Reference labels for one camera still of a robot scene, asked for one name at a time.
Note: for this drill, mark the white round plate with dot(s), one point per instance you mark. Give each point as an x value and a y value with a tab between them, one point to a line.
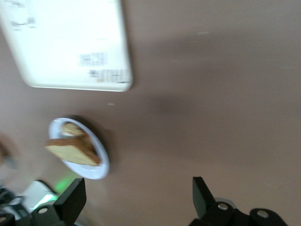
96	169

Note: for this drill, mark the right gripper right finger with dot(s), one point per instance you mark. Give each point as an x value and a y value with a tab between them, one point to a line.
203	200

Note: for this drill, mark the plain brown bread slice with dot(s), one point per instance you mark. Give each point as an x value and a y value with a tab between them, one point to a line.
73	153

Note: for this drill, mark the cream bear print tray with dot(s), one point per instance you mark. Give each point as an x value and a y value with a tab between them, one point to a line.
65	42

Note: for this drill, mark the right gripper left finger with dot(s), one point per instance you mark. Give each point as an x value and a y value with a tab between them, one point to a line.
70	200

